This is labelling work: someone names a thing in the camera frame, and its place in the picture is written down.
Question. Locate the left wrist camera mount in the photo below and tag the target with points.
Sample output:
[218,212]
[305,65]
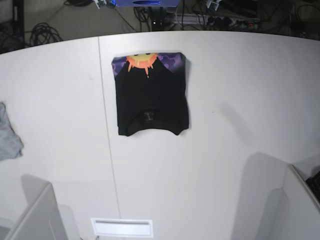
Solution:
[212,4]

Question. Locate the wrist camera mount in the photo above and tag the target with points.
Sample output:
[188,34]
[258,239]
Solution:
[212,4]
[101,3]

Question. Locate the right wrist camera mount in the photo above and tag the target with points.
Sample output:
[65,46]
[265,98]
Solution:
[101,3]

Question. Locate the grey cloth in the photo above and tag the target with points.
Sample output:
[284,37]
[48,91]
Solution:
[11,145]

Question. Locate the blue box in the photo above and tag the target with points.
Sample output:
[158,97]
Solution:
[145,3]

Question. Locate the white right partition panel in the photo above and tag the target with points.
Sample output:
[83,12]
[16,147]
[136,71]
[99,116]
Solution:
[276,202]

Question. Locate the white left partition panel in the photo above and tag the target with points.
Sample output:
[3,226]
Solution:
[29,210]

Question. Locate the black T-shirt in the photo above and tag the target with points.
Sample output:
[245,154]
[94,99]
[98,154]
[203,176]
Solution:
[151,92]

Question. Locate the white power strip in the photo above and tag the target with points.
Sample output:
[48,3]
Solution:
[208,20]

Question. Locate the black vertical bar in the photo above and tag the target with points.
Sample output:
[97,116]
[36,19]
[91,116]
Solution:
[18,23]

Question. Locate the black keyboard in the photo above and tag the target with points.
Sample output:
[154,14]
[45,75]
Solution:
[314,185]

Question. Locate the white partition panel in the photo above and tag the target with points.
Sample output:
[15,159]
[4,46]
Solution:
[276,202]
[29,210]

